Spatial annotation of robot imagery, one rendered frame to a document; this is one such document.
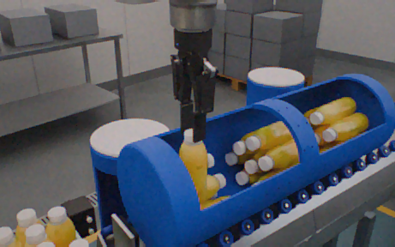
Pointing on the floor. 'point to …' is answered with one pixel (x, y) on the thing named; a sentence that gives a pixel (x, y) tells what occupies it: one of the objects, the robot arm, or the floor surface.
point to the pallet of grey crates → (265, 38)
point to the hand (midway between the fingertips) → (193, 123)
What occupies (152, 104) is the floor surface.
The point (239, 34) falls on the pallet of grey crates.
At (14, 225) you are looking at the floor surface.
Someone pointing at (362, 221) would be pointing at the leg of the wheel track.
